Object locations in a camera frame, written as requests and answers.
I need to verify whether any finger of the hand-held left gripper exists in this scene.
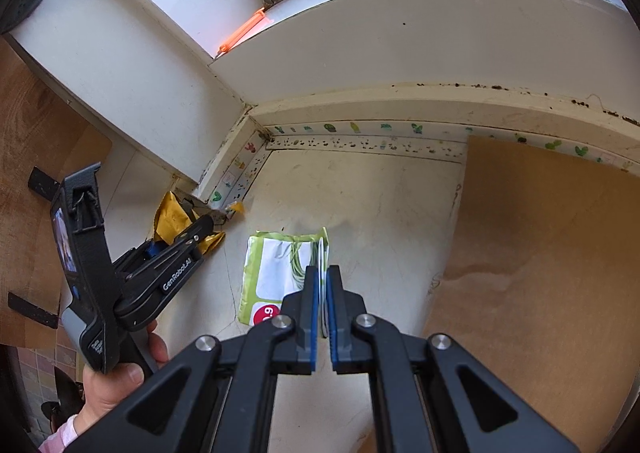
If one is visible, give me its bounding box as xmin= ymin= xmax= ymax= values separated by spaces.
xmin=120 ymin=213 xmax=216 ymax=279
xmin=114 ymin=240 xmax=206 ymax=333

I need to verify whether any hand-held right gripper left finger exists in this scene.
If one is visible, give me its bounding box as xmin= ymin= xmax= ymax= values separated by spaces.
xmin=62 ymin=265 xmax=321 ymax=453

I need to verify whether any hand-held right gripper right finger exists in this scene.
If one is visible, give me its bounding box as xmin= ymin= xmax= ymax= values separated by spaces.
xmin=327 ymin=264 xmax=581 ymax=453

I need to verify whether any yellow packet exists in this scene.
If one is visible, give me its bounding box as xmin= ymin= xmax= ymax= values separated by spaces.
xmin=152 ymin=190 xmax=245 ymax=256

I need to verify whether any green white packet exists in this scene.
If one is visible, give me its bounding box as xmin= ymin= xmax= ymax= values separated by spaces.
xmin=237 ymin=227 xmax=331 ymax=339

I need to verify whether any person's left forearm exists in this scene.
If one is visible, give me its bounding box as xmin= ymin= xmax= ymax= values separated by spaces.
xmin=37 ymin=413 xmax=83 ymax=453

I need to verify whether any person's left hand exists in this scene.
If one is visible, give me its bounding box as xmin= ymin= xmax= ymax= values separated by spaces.
xmin=82 ymin=320 xmax=171 ymax=434

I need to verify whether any wooden cutting board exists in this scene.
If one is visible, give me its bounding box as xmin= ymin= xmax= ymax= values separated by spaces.
xmin=0 ymin=40 xmax=113 ymax=349

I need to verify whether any cactus print sealing tape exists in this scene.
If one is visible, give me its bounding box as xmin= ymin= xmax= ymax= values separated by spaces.
xmin=210 ymin=122 xmax=636 ymax=204

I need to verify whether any brown cardboard sheet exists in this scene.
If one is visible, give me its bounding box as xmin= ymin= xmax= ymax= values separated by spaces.
xmin=350 ymin=134 xmax=640 ymax=453

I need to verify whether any black board bracket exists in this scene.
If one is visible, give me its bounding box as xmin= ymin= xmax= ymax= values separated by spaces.
xmin=27 ymin=167 xmax=63 ymax=201
xmin=7 ymin=293 xmax=62 ymax=329

